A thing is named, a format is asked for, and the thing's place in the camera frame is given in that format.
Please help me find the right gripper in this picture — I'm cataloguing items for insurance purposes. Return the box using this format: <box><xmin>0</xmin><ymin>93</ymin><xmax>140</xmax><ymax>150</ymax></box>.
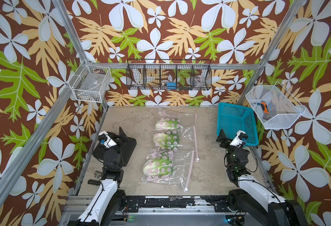
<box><xmin>216</xmin><ymin>129</ymin><xmax>239</xmax><ymax>169</ymax></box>

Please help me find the zip-top bag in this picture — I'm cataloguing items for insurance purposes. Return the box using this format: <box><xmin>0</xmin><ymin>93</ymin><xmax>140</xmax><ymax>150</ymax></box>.
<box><xmin>151</xmin><ymin>126</ymin><xmax>198</xmax><ymax>152</ymax></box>
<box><xmin>142</xmin><ymin>149</ymin><xmax>196</xmax><ymax>192</ymax></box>
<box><xmin>155</xmin><ymin>109</ymin><xmax>197</xmax><ymax>131</ymax></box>

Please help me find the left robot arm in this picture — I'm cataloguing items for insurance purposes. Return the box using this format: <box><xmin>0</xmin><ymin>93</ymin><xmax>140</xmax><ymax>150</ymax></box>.
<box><xmin>68</xmin><ymin>127</ymin><xmax>136</xmax><ymax>226</ymax></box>

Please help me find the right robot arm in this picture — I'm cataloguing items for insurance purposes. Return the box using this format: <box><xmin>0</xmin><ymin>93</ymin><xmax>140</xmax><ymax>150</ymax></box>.
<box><xmin>216</xmin><ymin>130</ymin><xmax>307</xmax><ymax>226</ymax></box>

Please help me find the black plastic case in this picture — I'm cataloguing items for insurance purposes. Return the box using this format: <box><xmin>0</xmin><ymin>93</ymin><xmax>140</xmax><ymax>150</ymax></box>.
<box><xmin>93</xmin><ymin>137</ymin><xmax>137</xmax><ymax>170</ymax></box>

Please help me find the teal plastic basket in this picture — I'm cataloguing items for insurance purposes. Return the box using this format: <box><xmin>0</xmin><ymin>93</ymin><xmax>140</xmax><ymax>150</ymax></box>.
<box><xmin>216</xmin><ymin>103</ymin><xmax>259</xmax><ymax>146</ymax></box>

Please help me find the orange black tool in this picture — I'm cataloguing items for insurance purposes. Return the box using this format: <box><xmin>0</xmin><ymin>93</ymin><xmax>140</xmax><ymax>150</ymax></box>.
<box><xmin>260</xmin><ymin>102</ymin><xmax>270</xmax><ymax>120</ymax></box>

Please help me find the blue small box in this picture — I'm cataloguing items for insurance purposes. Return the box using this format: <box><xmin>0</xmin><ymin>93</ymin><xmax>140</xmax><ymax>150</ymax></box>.
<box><xmin>166</xmin><ymin>82</ymin><xmax>176</xmax><ymax>90</ymax></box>

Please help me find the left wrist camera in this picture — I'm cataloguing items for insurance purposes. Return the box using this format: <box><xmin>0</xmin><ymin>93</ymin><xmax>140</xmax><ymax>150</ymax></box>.
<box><xmin>98</xmin><ymin>131</ymin><xmax>117</xmax><ymax>148</ymax></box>

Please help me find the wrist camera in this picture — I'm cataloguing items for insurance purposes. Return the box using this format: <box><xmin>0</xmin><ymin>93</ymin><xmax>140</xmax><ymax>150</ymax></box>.
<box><xmin>98</xmin><ymin>131</ymin><xmax>117</xmax><ymax>148</ymax></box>
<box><xmin>230</xmin><ymin>131</ymin><xmax>248</xmax><ymax>147</ymax></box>

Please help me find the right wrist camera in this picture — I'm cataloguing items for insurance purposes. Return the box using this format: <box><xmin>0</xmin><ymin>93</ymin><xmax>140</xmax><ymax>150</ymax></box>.
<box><xmin>230</xmin><ymin>131</ymin><xmax>248</xmax><ymax>147</ymax></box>

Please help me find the white wire basket left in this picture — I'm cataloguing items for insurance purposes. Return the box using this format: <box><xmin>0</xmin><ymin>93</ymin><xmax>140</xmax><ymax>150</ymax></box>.
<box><xmin>69</xmin><ymin>61</ymin><xmax>112</xmax><ymax>103</ymax></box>

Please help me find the white wire basket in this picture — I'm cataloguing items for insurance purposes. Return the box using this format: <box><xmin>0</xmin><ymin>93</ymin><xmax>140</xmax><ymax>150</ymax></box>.
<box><xmin>245</xmin><ymin>82</ymin><xmax>306</xmax><ymax>130</ymax></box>
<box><xmin>69</xmin><ymin>61</ymin><xmax>112</xmax><ymax>103</ymax></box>

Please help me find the white wire basket right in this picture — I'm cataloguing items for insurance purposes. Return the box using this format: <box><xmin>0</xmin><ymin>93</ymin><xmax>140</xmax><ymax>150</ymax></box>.
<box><xmin>245</xmin><ymin>82</ymin><xmax>306</xmax><ymax>130</ymax></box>

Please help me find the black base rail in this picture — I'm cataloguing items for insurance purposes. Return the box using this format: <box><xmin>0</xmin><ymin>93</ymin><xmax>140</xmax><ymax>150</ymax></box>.
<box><xmin>125</xmin><ymin>195</ymin><xmax>231</xmax><ymax>212</ymax></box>

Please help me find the black wire basket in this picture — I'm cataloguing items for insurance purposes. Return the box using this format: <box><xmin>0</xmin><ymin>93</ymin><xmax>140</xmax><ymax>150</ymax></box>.
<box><xmin>126</xmin><ymin>59</ymin><xmax>212</xmax><ymax>90</ymax></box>

